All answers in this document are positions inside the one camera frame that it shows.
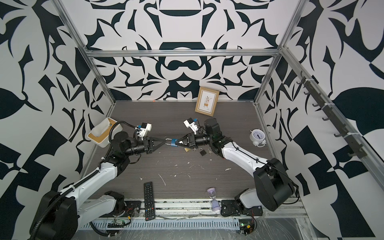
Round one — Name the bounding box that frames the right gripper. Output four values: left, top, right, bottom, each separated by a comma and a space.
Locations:
176, 133, 215, 150

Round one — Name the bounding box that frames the blue padlock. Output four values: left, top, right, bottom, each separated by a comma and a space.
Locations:
165, 138, 178, 147

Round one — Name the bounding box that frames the black padlock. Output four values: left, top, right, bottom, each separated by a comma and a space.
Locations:
199, 148, 207, 156

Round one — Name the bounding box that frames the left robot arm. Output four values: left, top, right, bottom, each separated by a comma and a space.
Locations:
30, 132, 166, 240

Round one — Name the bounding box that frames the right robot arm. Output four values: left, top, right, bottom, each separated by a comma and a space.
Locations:
170, 118, 299, 215

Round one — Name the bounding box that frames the black remote control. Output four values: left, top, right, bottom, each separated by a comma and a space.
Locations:
144, 182, 156, 221

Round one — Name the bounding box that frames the purple hourglass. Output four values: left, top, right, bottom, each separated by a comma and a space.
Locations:
207, 187, 222, 213

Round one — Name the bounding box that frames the white alarm clock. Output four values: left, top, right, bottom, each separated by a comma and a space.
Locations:
250, 129, 266, 148

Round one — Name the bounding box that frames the left circuit board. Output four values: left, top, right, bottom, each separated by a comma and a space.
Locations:
108, 217, 132, 228

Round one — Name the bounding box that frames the circuit board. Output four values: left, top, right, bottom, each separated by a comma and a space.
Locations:
239, 220, 257, 236
108, 217, 132, 228

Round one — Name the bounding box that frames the right circuit board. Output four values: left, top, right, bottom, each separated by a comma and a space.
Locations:
239, 220, 257, 236

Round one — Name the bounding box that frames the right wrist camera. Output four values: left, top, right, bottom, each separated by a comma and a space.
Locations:
184, 118, 199, 135

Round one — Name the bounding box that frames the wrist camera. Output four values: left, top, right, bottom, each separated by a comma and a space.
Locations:
134, 123, 152, 140
184, 118, 199, 135

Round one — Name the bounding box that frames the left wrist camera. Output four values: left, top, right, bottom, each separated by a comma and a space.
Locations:
134, 123, 152, 140

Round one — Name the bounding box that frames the wooden picture frame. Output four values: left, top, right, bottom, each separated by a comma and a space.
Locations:
195, 87, 220, 117

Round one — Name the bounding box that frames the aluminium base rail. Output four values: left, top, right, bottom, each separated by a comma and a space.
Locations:
83, 197, 310, 220

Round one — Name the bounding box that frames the white cable duct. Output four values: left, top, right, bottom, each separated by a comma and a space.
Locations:
94, 219, 241, 231

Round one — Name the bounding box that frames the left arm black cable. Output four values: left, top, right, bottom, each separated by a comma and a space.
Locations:
28, 120, 140, 240

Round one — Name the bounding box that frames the wall hook rail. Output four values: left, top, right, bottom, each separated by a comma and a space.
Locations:
298, 77, 368, 159

